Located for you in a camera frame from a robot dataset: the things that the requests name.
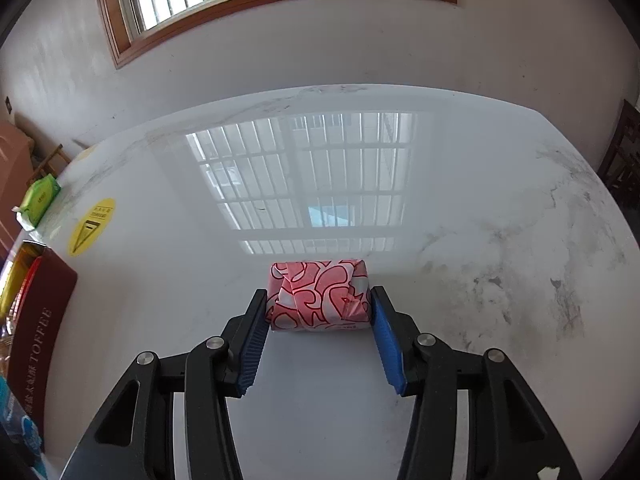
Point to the brown cardboard box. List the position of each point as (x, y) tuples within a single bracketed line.
[(12, 175)]

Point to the green tissue pack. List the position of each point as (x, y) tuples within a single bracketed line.
[(40, 200)]

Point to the wall socket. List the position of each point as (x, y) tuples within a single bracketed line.
[(8, 104)]

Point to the yellow round sticker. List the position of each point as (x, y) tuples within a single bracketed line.
[(91, 227)]

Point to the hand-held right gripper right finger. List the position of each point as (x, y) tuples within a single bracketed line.
[(387, 350)]

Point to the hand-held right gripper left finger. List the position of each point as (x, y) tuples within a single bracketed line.
[(252, 355)]

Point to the maroon gift box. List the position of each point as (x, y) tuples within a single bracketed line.
[(42, 330)]

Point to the pink patterned snack packet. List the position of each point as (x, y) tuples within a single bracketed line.
[(320, 295)]

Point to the light wooden chair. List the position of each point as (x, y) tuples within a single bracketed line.
[(47, 162)]

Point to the dark wooden chair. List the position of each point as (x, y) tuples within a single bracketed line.
[(625, 160)]

